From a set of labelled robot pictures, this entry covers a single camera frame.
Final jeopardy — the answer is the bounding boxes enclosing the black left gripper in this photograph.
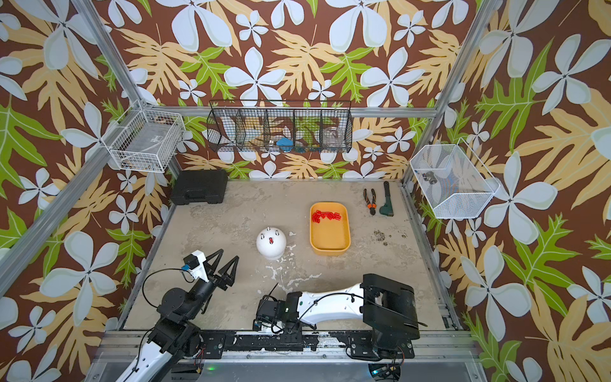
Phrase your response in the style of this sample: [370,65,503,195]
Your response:
[185,249,236,321]

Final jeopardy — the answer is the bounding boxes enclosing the white dome screw fixture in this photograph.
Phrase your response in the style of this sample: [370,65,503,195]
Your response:
[256,227,286,260]

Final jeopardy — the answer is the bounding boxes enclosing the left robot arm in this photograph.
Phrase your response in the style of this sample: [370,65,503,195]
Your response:
[118,249,240,381]

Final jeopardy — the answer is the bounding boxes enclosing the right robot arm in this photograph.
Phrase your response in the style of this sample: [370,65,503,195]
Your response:
[252,274,423,361]

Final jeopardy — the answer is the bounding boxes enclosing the pile of red sleeves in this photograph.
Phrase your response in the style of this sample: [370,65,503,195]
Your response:
[311,210,342,224]

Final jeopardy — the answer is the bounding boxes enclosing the black plastic tool case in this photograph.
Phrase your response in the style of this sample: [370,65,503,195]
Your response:
[170,169,228,205]

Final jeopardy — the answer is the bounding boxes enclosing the yellow plastic tray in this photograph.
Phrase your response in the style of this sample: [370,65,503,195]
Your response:
[310,202,352,256]

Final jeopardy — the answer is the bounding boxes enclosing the green pipe wrench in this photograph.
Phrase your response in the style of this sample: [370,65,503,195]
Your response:
[380,181,394,217]

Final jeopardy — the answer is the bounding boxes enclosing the white mesh basket right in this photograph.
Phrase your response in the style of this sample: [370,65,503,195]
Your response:
[410,138,501,220]

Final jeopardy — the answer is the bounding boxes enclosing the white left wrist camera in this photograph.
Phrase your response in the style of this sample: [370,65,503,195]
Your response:
[181,250,209,283]

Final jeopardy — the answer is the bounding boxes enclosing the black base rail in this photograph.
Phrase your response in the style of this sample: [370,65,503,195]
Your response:
[193,330,415,361]

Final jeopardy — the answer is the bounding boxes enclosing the black wire basket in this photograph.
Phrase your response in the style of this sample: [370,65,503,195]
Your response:
[205,100,354,153]

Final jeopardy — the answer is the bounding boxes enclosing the orange handled pliers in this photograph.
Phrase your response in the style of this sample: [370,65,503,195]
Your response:
[363,189,377,216]

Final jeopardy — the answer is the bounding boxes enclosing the white wire basket left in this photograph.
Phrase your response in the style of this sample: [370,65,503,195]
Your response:
[105,101,186,173]

